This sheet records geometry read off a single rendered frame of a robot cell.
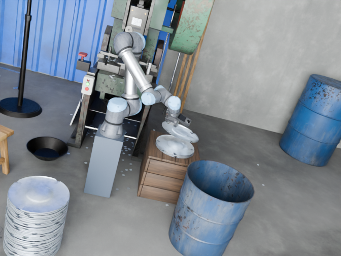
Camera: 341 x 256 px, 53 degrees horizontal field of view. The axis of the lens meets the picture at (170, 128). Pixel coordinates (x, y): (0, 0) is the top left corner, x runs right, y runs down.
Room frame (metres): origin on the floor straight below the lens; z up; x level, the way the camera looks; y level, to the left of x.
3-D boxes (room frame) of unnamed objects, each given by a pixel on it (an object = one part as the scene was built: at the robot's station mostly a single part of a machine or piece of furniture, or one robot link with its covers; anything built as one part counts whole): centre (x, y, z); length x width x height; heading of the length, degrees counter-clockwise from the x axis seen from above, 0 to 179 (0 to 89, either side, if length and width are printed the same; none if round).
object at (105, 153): (1.97, 0.36, 0.23); 0.18 x 0.18 x 0.45; 8
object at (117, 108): (1.98, 0.36, 0.62); 0.13 x 0.12 x 0.14; 154
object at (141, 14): (2.70, 0.49, 1.04); 0.17 x 0.15 x 0.30; 8
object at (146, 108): (2.92, 0.25, 0.45); 0.92 x 0.12 x 0.90; 8
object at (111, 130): (1.97, 0.36, 0.50); 0.15 x 0.15 x 0.10
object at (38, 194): (1.35, 0.53, 0.33); 0.29 x 0.29 x 0.01
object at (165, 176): (2.23, -0.07, 0.18); 0.40 x 0.38 x 0.35; 8
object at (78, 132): (2.84, 0.78, 0.45); 0.92 x 0.12 x 0.90; 8
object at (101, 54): (2.72, 0.66, 0.76); 0.17 x 0.06 x 0.10; 98
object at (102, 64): (2.74, 0.50, 0.68); 0.45 x 0.30 x 0.06; 98
